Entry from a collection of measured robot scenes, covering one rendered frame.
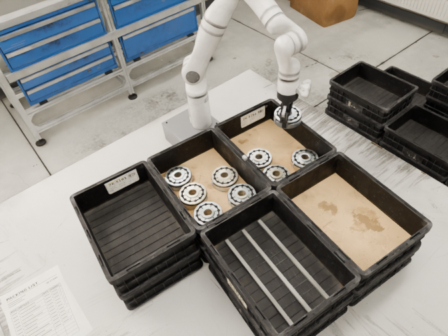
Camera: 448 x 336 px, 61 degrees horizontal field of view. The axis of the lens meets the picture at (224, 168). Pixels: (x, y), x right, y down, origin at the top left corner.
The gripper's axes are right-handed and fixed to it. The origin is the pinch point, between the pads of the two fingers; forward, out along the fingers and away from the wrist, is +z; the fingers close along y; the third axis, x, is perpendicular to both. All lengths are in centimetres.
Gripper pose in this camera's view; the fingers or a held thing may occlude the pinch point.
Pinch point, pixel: (285, 120)
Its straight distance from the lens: 143.0
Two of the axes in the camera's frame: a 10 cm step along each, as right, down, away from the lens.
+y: -3.2, 7.2, -6.2
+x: 9.5, 1.9, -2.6
